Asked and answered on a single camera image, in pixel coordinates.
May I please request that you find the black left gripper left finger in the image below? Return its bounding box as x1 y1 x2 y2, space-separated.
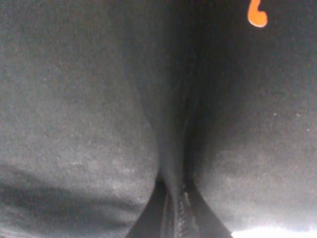
126 181 171 238

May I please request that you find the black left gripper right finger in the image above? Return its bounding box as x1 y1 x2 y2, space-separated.
185 182 233 238

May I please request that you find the black printed t-shirt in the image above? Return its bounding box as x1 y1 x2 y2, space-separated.
0 0 317 238

